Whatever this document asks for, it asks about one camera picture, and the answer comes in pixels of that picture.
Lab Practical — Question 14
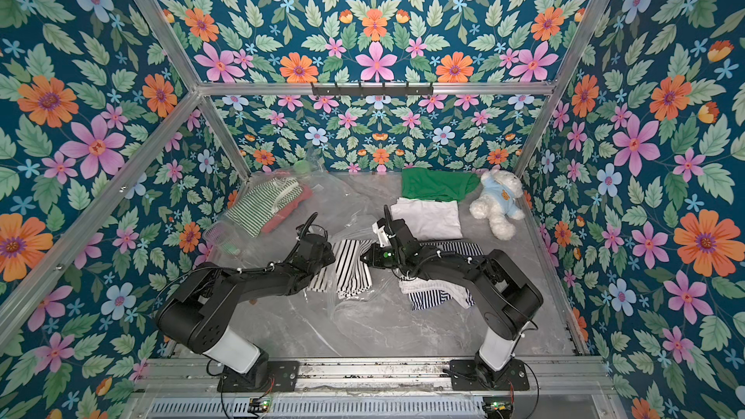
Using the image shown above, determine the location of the blue white striped garment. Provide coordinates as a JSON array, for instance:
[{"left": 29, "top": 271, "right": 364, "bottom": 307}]
[{"left": 399, "top": 240, "right": 482, "bottom": 310}]

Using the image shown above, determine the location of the clear plastic vacuum bag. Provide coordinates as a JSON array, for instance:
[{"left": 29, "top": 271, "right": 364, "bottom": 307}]
[{"left": 205, "top": 161, "right": 401, "bottom": 300}]

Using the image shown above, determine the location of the green t-shirt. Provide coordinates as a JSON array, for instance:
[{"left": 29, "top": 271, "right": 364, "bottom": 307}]
[{"left": 402, "top": 168, "right": 480, "bottom": 202}]

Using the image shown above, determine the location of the black white striped garment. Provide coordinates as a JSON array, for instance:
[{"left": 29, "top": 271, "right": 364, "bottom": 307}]
[{"left": 308, "top": 240, "right": 373, "bottom": 300}]

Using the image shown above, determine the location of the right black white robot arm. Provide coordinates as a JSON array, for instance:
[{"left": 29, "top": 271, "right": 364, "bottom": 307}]
[{"left": 361, "top": 207, "right": 543, "bottom": 390}]

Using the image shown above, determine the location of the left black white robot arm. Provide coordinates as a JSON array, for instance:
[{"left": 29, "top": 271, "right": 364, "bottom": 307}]
[{"left": 155, "top": 213, "right": 335, "bottom": 376}]

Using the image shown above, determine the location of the red garment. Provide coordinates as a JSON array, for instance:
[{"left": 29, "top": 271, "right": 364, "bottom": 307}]
[{"left": 261, "top": 176, "right": 312, "bottom": 234}]

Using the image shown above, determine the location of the green white striped garment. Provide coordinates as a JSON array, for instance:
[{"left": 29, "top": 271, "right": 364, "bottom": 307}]
[{"left": 226, "top": 177, "right": 303, "bottom": 238}]

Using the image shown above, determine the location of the white teddy bear blue shirt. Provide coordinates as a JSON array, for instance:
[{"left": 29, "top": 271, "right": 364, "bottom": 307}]
[{"left": 469, "top": 170, "right": 525, "bottom": 241}]

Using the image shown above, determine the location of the aluminium front rail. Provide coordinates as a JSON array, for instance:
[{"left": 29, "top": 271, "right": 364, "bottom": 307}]
[{"left": 134, "top": 356, "right": 615, "bottom": 395}]

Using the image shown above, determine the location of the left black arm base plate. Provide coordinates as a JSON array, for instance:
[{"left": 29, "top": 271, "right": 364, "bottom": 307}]
[{"left": 217, "top": 360, "right": 300, "bottom": 393}]

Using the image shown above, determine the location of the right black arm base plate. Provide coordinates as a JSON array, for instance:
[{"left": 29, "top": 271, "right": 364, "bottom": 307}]
[{"left": 442, "top": 359, "right": 530, "bottom": 392}]

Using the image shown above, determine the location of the white slotted cable duct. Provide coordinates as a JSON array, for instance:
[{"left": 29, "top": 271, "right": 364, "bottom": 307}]
[{"left": 144, "top": 397, "right": 486, "bottom": 418}]

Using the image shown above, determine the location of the black wall hook rail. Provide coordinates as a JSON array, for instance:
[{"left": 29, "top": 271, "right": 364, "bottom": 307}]
[{"left": 310, "top": 83, "right": 435, "bottom": 98}]

